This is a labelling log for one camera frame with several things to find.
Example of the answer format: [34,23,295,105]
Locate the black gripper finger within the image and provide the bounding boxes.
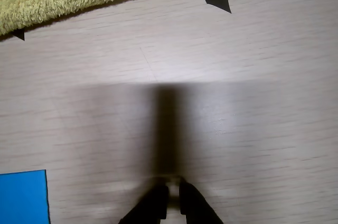
[118,185,170,224]
[179,181,224,224]

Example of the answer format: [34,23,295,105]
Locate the blue paper sheet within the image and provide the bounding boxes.
[0,169,51,224]

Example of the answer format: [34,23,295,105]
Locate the black tape piece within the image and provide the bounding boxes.
[203,0,232,14]
[11,29,25,42]

